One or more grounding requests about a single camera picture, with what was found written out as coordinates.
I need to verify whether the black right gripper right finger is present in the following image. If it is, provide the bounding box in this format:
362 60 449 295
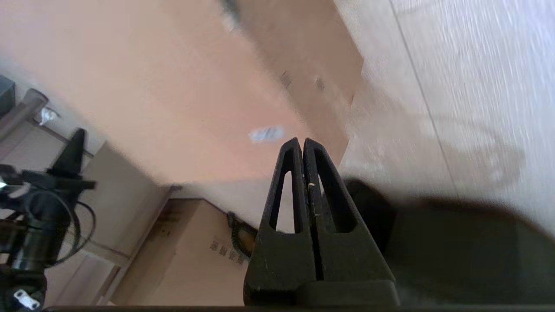
305 139 397 283

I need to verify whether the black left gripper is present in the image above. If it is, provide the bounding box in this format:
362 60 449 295
0 128 97 270

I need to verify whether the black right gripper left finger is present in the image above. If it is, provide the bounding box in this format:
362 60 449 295
244 138 323 305

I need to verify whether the brown cardboard shoe box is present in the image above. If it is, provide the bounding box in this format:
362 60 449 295
0 0 365 188

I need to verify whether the black silver robot base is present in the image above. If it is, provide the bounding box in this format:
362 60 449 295
346 179 555 305

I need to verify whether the crumpled white tissue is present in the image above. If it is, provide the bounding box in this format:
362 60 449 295
39 107 59 126

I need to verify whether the brown cardboard carton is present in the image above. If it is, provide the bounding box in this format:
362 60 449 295
111 198 261 306

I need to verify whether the grey metal table frame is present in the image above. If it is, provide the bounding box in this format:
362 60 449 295
0 88 49 140

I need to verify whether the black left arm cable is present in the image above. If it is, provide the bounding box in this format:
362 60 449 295
26 191 97 266

